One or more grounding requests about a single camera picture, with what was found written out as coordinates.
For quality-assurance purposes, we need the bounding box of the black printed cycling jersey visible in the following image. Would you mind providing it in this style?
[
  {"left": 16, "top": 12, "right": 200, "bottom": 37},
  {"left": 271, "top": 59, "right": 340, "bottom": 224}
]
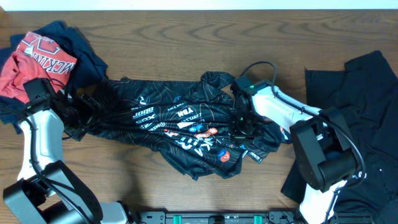
[{"left": 88, "top": 71, "right": 292, "bottom": 181}]

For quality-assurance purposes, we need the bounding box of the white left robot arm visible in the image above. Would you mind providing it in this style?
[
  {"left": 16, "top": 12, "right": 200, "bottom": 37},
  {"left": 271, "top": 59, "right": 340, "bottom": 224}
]
[{"left": 3, "top": 78, "right": 139, "bottom": 223}]

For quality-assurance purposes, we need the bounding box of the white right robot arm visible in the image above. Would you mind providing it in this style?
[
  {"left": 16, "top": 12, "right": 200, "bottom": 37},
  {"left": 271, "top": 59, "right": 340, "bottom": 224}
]
[{"left": 230, "top": 75, "right": 366, "bottom": 223}]

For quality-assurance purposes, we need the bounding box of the navy blue t-shirt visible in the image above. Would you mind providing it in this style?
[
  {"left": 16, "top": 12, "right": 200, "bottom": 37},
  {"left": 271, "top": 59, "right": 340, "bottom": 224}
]
[{"left": 1, "top": 21, "right": 108, "bottom": 134}]

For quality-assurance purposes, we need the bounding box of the red printed t-shirt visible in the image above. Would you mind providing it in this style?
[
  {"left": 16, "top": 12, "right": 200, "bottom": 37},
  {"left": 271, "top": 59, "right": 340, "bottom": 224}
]
[{"left": 1, "top": 32, "right": 77, "bottom": 103}]

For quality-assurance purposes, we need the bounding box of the plain black shirt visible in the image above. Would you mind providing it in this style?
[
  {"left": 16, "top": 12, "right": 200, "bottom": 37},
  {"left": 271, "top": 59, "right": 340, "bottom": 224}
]
[{"left": 280, "top": 50, "right": 398, "bottom": 224}]

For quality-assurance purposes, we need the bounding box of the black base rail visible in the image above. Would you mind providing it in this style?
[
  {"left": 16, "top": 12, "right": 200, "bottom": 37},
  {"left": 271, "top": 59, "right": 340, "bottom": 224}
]
[{"left": 133, "top": 210, "right": 374, "bottom": 224}]

